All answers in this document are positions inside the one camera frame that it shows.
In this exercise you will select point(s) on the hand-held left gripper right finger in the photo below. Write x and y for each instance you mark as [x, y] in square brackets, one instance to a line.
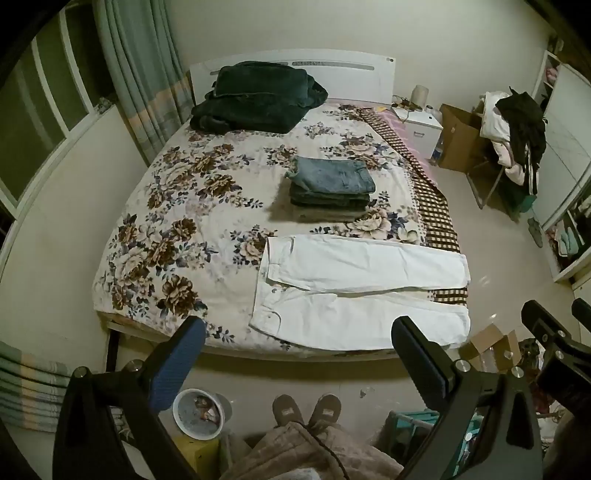
[418, 360]

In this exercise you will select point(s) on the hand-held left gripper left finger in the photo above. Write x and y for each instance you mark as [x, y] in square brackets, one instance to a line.
[178, 369]

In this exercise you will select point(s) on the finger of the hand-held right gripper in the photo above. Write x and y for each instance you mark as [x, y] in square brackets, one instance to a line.
[582, 311]
[547, 325]

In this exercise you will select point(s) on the white pants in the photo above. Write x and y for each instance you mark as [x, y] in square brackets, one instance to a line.
[360, 295]

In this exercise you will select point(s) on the person's right forearm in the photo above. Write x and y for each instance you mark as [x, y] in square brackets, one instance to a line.
[570, 447]

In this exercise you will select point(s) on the folded beige pants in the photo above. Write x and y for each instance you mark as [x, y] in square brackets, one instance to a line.
[318, 214]

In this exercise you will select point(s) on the folded dark pants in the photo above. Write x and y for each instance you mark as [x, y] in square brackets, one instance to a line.
[328, 198]

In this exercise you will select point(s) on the white trash bin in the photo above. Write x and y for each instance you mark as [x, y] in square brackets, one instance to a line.
[201, 415]

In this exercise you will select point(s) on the small open cardboard box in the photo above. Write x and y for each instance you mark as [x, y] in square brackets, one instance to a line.
[491, 346]

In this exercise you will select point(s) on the teal plastic basket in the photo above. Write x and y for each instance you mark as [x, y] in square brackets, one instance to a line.
[415, 434]

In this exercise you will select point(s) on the yellow box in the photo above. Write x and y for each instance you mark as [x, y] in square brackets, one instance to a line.
[198, 457]

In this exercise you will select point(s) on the grey slipper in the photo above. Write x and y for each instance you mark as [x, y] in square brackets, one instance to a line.
[536, 233]

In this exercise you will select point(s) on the person's left slipper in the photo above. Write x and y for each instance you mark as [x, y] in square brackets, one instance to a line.
[287, 410]

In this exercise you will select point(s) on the bed with floral sheet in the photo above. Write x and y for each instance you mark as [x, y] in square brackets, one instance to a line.
[198, 230]

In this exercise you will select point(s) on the green striped curtain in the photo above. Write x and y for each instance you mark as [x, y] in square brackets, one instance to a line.
[32, 387]
[138, 78]

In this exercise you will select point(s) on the person's brown robe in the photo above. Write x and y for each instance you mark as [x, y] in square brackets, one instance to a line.
[295, 457]

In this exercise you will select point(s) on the brown checked blanket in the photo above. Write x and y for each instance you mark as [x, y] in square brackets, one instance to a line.
[434, 212]

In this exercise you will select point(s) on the chair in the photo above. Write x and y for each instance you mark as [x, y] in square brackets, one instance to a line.
[485, 184]

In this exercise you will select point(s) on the white and pink garments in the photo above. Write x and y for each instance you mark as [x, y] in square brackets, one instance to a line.
[501, 147]

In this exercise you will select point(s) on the black garment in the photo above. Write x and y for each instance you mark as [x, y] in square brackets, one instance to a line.
[524, 124]

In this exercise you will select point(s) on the water bottle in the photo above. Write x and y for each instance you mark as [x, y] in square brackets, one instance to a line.
[437, 153]

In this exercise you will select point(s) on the folded blue jeans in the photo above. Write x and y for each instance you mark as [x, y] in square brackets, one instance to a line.
[332, 173]

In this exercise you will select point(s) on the large cardboard box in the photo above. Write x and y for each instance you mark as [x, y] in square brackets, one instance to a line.
[461, 138]

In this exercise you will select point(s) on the pink bed sheet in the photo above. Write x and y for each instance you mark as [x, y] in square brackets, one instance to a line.
[401, 136]

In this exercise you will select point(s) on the white nightstand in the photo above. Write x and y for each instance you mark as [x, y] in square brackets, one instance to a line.
[422, 129]

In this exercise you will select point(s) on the beige jar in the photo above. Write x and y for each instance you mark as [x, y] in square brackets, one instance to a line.
[420, 97]

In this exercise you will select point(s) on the dark green blanket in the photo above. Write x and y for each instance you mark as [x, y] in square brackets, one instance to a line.
[258, 99]

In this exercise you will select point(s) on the window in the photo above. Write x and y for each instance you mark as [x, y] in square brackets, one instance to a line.
[46, 106]

